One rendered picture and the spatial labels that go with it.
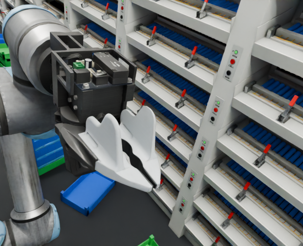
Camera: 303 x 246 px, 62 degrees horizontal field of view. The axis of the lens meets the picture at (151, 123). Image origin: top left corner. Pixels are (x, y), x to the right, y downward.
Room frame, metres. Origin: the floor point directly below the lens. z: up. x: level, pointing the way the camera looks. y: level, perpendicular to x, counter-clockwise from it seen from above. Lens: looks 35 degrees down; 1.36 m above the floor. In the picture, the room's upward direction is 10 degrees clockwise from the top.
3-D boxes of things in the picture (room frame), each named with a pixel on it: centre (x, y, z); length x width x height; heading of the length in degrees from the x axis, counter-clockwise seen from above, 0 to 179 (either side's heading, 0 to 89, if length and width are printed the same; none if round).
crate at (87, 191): (1.04, 0.31, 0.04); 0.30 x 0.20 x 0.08; 158
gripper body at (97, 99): (0.26, 0.09, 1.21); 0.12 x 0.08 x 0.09; 41
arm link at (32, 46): (0.32, 0.14, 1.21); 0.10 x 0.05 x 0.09; 131
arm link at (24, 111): (0.38, 0.21, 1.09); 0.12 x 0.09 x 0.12; 131
